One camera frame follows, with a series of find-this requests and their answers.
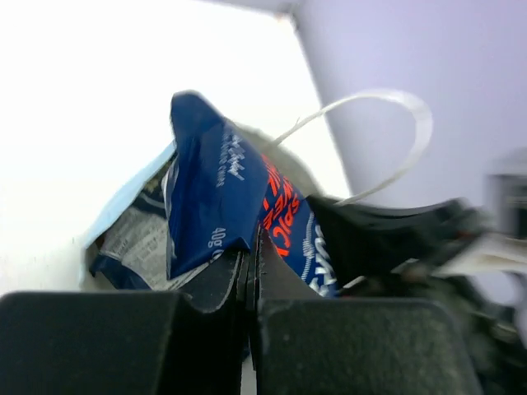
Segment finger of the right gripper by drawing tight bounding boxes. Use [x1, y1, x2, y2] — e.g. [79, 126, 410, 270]
[307, 195, 469, 284]

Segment blue red snack packet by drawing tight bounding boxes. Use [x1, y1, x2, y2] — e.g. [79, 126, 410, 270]
[165, 91, 337, 297]

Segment light blue paper bag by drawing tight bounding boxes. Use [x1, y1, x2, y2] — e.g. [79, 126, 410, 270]
[77, 88, 436, 289]

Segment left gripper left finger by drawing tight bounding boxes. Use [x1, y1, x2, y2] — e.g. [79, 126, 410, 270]
[1, 251, 248, 394]

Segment blue Kettle chips bag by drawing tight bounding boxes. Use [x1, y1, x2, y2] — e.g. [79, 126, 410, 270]
[89, 155, 208, 290]

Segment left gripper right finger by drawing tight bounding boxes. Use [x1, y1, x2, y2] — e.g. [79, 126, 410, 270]
[250, 231, 482, 394]

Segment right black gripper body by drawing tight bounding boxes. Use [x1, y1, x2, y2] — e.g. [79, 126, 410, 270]
[337, 197, 527, 395]

